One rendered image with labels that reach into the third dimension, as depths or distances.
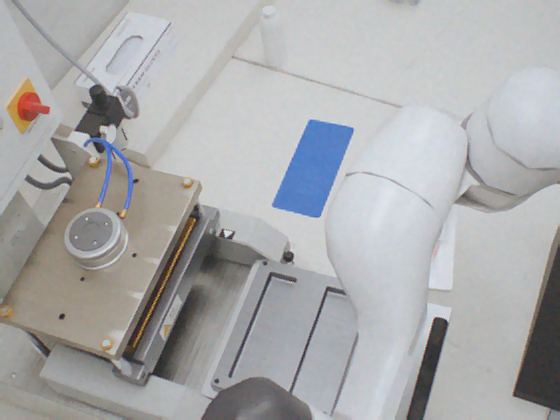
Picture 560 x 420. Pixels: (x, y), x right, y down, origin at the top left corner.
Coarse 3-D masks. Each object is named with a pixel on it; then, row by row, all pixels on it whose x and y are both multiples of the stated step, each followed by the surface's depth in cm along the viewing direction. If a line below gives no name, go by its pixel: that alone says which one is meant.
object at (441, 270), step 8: (456, 208) 134; (448, 216) 134; (448, 224) 133; (448, 232) 132; (440, 240) 131; (448, 240) 131; (440, 248) 130; (448, 248) 130; (440, 256) 129; (448, 256) 129; (432, 264) 129; (440, 264) 128; (448, 264) 128; (432, 272) 128; (440, 272) 127; (448, 272) 127; (432, 280) 127; (440, 280) 127; (448, 280) 126; (440, 288) 126; (448, 288) 126
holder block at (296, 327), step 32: (256, 288) 105; (288, 288) 106; (320, 288) 103; (256, 320) 103; (288, 320) 101; (320, 320) 102; (352, 320) 100; (224, 352) 100; (256, 352) 101; (288, 352) 99; (320, 352) 100; (352, 352) 99; (224, 384) 97; (288, 384) 96; (320, 384) 97
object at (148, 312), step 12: (192, 228) 105; (180, 240) 103; (180, 252) 102; (168, 264) 101; (168, 276) 100; (156, 288) 99; (156, 300) 98; (144, 312) 97; (144, 324) 96; (132, 336) 96; (132, 348) 95
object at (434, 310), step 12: (252, 276) 109; (240, 300) 107; (432, 312) 102; (444, 312) 102; (228, 324) 105; (228, 336) 104; (420, 348) 99; (216, 360) 102; (420, 360) 98; (204, 384) 100; (408, 384) 97; (204, 396) 99; (408, 396) 96; (408, 408) 95
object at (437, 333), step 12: (432, 324) 97; (444, 324) 97; (432, 336) 96; (444, 336) 96; (432, 348) 95; (432, 360) 94; (420, 372) 93; (432, 372) 93; (420, 384) 92; (432, 384) 93; (420, 396) 92; (420, 408) 91
